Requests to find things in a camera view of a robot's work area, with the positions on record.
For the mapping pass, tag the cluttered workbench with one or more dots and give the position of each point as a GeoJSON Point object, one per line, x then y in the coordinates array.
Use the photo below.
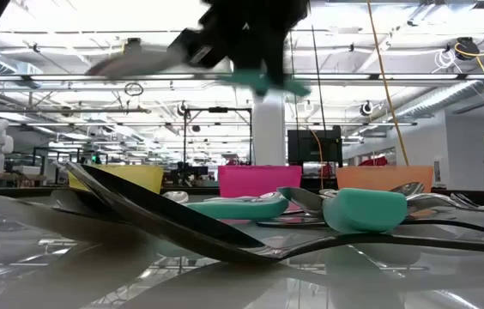
{"type": "Point", "coordinates": [27, 171]}

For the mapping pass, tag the black metal gantry frame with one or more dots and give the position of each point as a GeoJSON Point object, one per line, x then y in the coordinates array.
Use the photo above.
{"type": "Point", "coordinates": [218, 110]}

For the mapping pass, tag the red machine cover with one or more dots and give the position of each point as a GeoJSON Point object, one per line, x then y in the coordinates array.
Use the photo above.
{"type": "Point", "coordinates": [375, 162]}

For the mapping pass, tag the black bench machine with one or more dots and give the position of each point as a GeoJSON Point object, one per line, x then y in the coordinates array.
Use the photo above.
{"type": "Point", "coordinates": [186, 171]}

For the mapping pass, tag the yellow plastic bin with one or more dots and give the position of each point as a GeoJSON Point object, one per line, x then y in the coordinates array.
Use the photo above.
{"type": "Point", "coordinates": [139, 176]}

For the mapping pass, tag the pink plastic bin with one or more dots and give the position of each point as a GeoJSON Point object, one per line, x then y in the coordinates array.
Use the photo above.
{"type": "Point", "coordinates": [259, 180]}

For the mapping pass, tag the orange plastic bin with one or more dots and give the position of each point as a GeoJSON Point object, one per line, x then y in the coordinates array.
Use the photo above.
{"type": "Point", "coordinates": [379, 178]}

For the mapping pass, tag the white round pillar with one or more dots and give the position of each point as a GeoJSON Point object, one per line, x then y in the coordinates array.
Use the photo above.
{"type": "Point", "coordinates": [268, 129]}

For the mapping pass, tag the white wall box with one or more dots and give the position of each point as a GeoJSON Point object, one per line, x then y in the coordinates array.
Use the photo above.
{"type": "Point", "coordinates": [439, 171]}

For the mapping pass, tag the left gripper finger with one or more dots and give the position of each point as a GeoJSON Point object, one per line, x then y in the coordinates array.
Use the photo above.
{"type": "Point", "coordinates": [248, 51]}
{"type": "Point", "coordinates": [277, 51]}

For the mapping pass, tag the black monitor screen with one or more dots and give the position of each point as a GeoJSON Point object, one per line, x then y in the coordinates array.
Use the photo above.
{"type": "Point", "coordinates": [306, 146]}

